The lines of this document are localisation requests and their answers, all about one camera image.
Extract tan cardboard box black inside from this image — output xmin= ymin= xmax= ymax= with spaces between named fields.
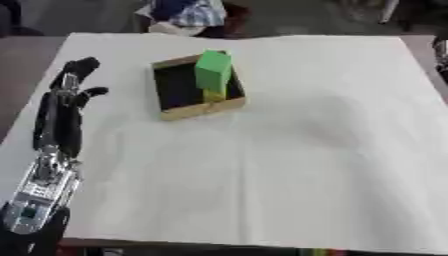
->
xmin=150 ymin=49 xmax=247 ymax=122

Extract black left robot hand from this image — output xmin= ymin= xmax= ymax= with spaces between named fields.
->
xmin=31 ymin=56 xmax=111 ymax=160

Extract green rectangular block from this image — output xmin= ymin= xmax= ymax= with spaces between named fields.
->
xmin=192 ymin=49 xmax=235 ymax=92

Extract person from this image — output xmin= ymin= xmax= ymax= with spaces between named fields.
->
xmin=134 ymin=0 xmax=252 ymax=38

